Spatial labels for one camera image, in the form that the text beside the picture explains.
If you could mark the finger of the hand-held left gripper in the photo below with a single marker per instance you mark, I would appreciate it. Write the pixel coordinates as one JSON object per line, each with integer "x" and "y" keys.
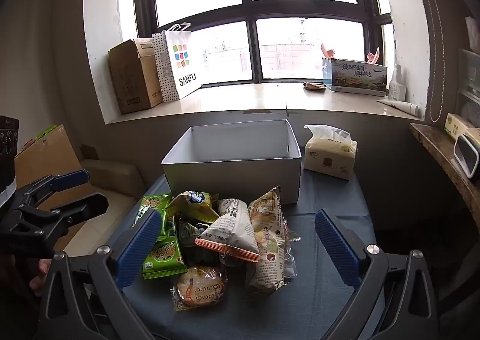
{"x": 69, "y": 179}
{"x": 90, "y": 207}

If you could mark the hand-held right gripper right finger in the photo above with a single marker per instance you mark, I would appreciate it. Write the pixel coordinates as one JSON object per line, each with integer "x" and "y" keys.
{"x": 335, "y": 246}

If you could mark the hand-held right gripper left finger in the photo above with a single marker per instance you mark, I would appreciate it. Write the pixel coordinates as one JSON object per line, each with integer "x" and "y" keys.
{"x": 137, "y": 250}

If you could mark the yellow and blue snack packet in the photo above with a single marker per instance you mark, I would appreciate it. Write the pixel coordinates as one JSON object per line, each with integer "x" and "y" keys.
{"x": 191, "y": 207}

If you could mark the beige printed long packet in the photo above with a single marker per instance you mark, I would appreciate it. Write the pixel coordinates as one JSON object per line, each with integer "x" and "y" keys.
{"x": 268, "y": 227}

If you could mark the round cake packet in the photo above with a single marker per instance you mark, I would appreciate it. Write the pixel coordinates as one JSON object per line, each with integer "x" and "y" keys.
{"x": 198, "y": 287}

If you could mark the white packet with orange edge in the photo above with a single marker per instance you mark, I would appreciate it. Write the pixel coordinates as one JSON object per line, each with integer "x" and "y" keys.
{"x": 228, "y": 231}

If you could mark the white cardboard box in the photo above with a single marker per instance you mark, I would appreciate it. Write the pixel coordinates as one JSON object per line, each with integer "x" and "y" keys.
{"x": 232, "y": 179}

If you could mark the person's left hand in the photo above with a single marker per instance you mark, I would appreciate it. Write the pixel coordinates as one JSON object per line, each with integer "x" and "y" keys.
{"x": 41, "y": 268}

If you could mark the large flat cardboard box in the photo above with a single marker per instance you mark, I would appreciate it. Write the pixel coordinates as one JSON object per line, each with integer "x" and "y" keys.
{"x": 48, "y": 160}

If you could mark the green printed carton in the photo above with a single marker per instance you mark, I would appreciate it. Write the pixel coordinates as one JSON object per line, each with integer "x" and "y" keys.
{"x": 39, "y": 135}

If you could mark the cream tissue pack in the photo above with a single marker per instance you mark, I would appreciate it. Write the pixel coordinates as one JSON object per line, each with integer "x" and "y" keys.
{"x": 328, "y": 158}

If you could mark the open brown cardboard box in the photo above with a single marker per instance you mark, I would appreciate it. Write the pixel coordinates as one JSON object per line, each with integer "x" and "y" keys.
{"x": 131, "y": 77}

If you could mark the marble ledge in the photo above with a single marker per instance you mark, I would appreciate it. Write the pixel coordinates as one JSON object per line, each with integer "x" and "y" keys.
{"x": 435, "y": 145}

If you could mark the white tube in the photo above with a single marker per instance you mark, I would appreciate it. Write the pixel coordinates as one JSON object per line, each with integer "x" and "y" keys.
{"x": 399, "y": 106}

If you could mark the white rounded gadget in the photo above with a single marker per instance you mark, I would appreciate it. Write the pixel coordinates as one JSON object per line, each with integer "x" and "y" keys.
{"x": 467, "y": 156}

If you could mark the small brown packet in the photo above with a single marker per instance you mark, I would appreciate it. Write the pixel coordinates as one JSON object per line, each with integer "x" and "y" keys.
{"x": 314, "y": 86}

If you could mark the white shopping bag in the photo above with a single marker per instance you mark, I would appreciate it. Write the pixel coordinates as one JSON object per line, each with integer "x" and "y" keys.
{"x": 183, "y": 62}

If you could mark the white bottle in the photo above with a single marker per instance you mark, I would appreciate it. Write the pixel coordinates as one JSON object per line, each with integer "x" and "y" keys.
{"x": 397, "y": 87}

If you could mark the printed landscape box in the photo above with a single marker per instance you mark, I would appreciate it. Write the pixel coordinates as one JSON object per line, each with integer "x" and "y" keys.
{"x": 356, "y": 75}

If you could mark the cream tissue box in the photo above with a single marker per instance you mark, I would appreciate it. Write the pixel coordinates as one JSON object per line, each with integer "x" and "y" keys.
{"x": 459, "y": 124}

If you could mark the pink plastic clip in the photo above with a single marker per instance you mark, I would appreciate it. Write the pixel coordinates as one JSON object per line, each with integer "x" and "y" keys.
{"x": 328, "y": 50}
{"x": 374, "y": 56}

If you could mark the clear plastic drawer unit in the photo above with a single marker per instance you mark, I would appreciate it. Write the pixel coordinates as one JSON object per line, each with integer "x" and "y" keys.
{"x": 468, "y": 85}

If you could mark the black-framed window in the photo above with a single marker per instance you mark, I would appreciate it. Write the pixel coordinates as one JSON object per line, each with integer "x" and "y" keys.
{"x": 249, "y": 10}

